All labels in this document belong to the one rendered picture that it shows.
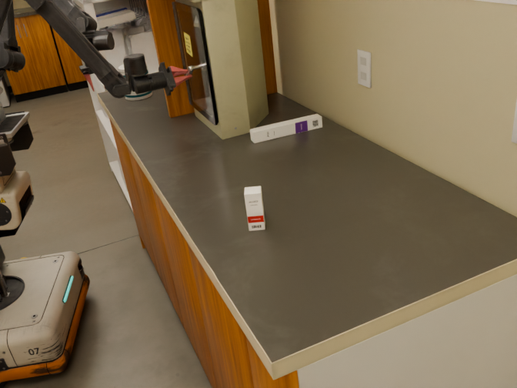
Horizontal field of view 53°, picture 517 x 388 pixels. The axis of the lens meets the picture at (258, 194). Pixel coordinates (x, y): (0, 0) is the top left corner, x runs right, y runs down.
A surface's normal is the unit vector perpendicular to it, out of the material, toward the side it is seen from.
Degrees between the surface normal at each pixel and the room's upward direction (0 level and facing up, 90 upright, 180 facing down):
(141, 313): 0
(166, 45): 90
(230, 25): 90
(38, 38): 90
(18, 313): 0
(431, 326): 90
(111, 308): 0
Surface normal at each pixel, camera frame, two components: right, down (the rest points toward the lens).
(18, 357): 0.13, 0.45
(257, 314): -0.11, -0.88
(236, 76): 0.40, 0.39
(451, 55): -0.91, 0.28
